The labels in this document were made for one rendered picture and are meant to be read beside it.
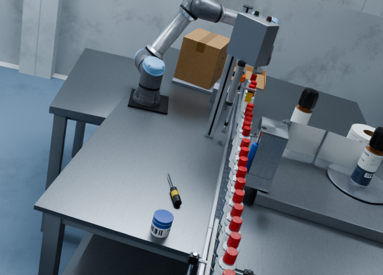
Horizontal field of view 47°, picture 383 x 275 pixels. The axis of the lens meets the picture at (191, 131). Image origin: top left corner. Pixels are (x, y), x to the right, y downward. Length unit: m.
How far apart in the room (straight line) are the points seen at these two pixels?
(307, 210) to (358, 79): 3.10
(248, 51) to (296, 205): 0.69
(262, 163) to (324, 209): 0.33
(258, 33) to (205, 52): 0.81
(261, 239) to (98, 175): 0.67
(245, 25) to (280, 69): 2.64
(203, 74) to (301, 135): 0.84
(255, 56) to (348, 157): 0.68
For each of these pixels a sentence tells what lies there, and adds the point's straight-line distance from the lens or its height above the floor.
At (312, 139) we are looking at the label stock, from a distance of 2.20.
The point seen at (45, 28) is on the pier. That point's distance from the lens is 4.36.
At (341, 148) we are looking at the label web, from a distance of 2.22.
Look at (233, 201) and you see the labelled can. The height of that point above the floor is 1.05.
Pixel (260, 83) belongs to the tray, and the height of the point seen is 0.83.
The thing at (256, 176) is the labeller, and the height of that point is 0.94.
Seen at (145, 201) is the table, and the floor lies 0.83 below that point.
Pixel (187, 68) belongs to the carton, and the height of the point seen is 0.94.
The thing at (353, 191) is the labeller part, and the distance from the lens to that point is 2.15.
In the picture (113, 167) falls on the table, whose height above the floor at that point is 0.83.
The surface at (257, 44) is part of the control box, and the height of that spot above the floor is 1.38.
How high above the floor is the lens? 1.87
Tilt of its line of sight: 27 degrees down
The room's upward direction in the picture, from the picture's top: 16 degrees clockwise
